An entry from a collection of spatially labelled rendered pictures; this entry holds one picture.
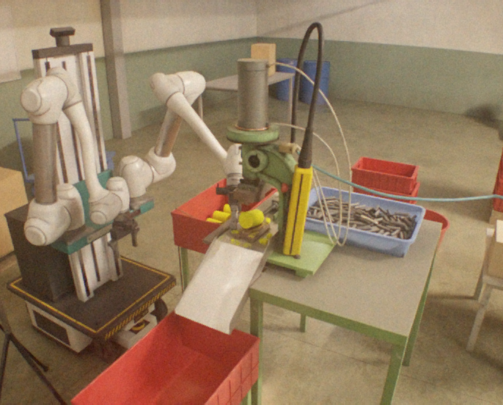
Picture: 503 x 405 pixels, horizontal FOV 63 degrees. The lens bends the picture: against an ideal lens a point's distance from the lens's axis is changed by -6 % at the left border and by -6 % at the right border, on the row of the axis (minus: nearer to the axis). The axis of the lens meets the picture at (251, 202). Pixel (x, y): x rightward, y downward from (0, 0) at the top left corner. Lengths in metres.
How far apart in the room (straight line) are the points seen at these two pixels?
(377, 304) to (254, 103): 0.87
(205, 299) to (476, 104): 8.62
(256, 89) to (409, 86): 8.36
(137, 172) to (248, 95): 1.07
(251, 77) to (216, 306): 0.88
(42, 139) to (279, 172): 1.00
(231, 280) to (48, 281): 1.35
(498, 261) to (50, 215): 2.35
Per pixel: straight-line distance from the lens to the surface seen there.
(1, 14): 6.07
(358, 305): 1.61
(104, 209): 1.93
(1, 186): 3.79
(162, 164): 2.60
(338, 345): 2.86
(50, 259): 2.72
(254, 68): 1.64
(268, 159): 1.73
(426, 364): 2.87
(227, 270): 1.78
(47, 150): 1.97
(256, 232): 1.87
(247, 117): 1.68
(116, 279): 2.92
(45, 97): 1.85
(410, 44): 9.82
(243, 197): 1.77
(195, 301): 1.76
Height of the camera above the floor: 1.93
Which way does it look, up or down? 25 degrees down
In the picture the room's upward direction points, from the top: straight up
